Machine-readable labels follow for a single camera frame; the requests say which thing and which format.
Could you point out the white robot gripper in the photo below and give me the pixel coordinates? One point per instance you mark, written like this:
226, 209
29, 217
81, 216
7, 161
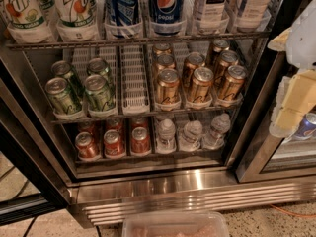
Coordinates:
302, 46

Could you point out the white tea bottle right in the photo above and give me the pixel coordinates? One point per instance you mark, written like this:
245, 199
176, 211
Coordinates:
249, 14

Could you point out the water bottle right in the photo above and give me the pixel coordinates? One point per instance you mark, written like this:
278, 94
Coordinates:
214, 137

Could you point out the pepsi bottle front right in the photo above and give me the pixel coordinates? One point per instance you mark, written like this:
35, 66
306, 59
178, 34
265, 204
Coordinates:
166, 16

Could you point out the pepsi bottle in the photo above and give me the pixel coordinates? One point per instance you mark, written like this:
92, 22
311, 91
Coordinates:
166, 16
123, 16

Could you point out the water bottle left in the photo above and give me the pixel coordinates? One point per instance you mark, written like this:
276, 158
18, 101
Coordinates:
166, 137

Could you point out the white empty shelf glide tray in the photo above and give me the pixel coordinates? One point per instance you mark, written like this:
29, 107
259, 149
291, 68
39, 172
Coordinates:
134, 88

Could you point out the steel fridge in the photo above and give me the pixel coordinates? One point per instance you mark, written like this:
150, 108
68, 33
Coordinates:
45, 174

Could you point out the pepsi bottle left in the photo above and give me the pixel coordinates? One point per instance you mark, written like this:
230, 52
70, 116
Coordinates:
123, 16

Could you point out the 7up bottle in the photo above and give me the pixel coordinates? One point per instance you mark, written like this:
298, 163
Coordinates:
77, 20
30, 21

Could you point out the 7up bottle far left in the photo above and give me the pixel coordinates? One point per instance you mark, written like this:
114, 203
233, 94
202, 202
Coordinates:
30, 21

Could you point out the gold can front right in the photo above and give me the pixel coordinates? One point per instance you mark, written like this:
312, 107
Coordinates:
232, 82

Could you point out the blue can behind glass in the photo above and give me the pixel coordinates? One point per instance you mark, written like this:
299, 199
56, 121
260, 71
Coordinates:
307, 127

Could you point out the gold can back right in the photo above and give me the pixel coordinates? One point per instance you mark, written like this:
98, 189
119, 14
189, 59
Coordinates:
215, 48

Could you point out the gold can front middle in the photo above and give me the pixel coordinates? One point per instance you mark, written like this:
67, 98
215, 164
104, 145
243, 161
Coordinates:
202, 80

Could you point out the gold can middle centre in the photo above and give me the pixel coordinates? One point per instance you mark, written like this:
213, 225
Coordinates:
193, 61

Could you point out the gold can front left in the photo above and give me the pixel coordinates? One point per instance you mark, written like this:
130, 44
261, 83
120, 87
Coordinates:
168, 87

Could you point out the gold can middle left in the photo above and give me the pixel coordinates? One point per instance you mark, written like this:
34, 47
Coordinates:
163, 61

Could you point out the gold can back left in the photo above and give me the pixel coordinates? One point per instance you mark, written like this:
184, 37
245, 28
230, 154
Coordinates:
161, 48

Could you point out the red can front right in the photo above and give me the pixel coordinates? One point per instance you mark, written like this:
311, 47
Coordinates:
140, 140

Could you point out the red can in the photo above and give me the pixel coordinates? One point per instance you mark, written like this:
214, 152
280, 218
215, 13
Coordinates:
113, 144
140, 140
87, 147

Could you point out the clear plastic container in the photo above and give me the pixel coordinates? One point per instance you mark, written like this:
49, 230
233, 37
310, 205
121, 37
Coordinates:
175, 224

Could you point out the green can back right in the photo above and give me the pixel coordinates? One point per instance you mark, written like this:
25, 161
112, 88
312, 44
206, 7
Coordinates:
101, 67

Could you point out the green can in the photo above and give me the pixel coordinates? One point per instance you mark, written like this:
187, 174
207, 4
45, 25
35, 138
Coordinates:
99, 93
67, 71
101, 67
62, 96

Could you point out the red can front middle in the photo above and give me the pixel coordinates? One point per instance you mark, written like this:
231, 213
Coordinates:
113, 144

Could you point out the green can front right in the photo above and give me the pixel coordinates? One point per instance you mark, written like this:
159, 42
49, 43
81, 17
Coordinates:
99, 93

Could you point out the red can front left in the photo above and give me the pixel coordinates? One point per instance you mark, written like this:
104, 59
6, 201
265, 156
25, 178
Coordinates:
87, 147

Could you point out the green can back left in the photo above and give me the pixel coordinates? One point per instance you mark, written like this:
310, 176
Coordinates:
67, 71

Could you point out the green can front left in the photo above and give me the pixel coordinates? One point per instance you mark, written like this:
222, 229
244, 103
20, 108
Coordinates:
62, 96

